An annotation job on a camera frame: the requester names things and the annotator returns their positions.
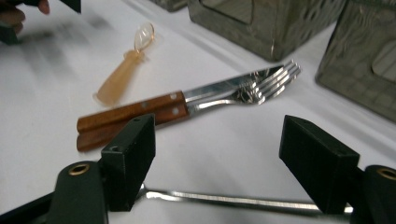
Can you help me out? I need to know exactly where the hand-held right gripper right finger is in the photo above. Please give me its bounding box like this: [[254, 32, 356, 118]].
[[278, 114, 361, 216]]

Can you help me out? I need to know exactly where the wooden handled knife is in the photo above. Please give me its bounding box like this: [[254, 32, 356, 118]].
[[76, 63, 286, 133]]

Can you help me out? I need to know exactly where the translucent grey storage bin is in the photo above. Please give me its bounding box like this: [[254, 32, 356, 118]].
[[315, 0, 396, 124], [186, 0, 348, 63]]

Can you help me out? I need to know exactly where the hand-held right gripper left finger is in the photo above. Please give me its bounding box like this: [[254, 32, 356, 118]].
[[100, 113, 157, 213]]

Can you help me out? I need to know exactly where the wooden handled fork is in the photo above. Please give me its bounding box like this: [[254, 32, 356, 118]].
[[76, 59, 303, 153]]

